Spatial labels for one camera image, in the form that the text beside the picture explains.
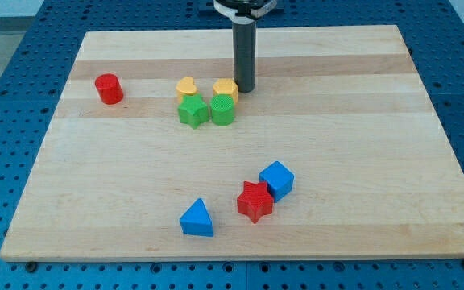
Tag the green star block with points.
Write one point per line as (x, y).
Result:
(193, 111)

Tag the blue cube block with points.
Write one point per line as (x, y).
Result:
(279, 180)

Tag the red star block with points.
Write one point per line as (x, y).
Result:
(255, 201)

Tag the blue triangle block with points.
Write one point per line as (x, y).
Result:
(196, 220)

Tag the green cylinder block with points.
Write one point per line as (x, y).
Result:
(222, 109)

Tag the yellow hexagon block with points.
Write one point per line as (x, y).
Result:
(226, 86)

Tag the yellow heart block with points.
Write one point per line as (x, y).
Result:
(185, 87)

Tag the light wooden board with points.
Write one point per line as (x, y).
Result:
(343, 108)

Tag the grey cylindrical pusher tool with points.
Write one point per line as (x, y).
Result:
(244, 45)

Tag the red cylinder block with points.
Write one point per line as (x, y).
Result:
(109, 88)

